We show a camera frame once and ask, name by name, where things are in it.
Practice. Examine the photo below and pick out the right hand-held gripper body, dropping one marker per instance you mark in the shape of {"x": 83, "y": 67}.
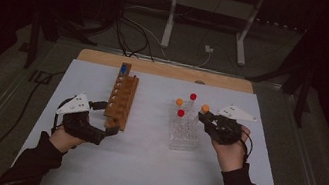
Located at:
{"x": 225, "y": 131}

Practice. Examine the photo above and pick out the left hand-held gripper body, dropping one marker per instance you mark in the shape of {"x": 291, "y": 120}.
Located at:
{"x": 74, "y": 106}

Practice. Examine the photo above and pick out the orange cap test tube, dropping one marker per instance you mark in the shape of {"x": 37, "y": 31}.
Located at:
{"x": 179, "y": 101}
{"x": 205, "y": 108}

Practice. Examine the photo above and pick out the wooden test tube rack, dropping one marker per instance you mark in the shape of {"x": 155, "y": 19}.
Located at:
{"x": 122, "y": 99}

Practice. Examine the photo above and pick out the red cap test tube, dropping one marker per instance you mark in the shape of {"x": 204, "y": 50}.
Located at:
{"x": 193, "y": 96}
{"x": 181, "y": 112}

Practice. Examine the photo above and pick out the clear acrylic test tube rack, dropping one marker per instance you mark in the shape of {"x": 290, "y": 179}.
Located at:
{"x": 183, "y": 139}

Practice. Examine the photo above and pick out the blue cap test tube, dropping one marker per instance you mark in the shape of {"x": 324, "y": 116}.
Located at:
{"x": 123, "y": 67}
{"x": 122, "y": 72}

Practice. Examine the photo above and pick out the person's right hand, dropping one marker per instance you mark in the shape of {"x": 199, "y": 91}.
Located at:
{"x": 231, "y": 157}

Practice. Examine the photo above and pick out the person's left hand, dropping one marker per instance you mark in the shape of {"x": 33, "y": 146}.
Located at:
{"x": 63, "y": 141}

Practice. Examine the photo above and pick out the white table mat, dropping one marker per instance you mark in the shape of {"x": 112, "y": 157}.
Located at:
{"x": 139, "y": 169}

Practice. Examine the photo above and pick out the black floor stand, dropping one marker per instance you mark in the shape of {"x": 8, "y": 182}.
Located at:
{"x": 301, "y": 102}
{"x": 32, "y": 46}

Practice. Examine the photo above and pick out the grey metal stand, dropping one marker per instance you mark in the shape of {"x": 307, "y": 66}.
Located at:
{"x": 169, "y": 22}

